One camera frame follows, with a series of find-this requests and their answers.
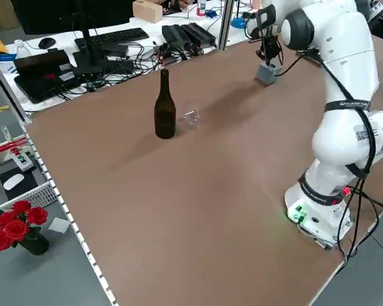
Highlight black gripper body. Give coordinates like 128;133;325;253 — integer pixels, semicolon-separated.
259;33;283;61

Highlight black finned power supply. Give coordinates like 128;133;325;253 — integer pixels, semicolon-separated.
161;24;192;52
181;22;217;48

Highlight clear glass cup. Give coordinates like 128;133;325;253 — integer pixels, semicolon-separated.
182;101;201;129

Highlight dark brown glass bottle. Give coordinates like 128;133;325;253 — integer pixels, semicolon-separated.
154;69;176;140

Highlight brown cardboard box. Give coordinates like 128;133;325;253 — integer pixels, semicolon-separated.
133;0;164;24

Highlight black keyboard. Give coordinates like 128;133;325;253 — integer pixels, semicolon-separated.
74;27;149;49

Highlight black computer monitor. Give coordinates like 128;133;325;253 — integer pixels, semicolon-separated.
11;0;131;76

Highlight black computer mouse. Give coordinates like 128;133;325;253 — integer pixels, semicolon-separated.
38;37;57;50

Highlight black laptop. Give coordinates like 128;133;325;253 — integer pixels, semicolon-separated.
13;50;83;105

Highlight grey button control box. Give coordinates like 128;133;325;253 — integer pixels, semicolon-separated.
10;147;33;173

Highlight white paper sheet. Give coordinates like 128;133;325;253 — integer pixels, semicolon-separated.
48;217;69;234

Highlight black mouse pad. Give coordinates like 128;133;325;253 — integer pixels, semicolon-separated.
0;164;40;199

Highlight white plastic basket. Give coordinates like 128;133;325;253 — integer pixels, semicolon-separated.
0;159;59;212

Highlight white computer mouse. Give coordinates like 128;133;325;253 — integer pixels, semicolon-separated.
3;173;24;191

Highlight dark flower vase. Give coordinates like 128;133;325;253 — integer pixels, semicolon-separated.
18;234;50;256

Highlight red rose bouquet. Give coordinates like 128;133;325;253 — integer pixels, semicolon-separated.
0;200;48;252

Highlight aluminium camera post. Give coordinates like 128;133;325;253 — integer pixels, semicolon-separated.
219;0;234;51

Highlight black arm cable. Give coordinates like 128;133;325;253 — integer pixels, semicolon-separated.
273;47;383;261

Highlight tangled black desk cables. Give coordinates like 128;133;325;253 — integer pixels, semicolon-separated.
50;41;192;96

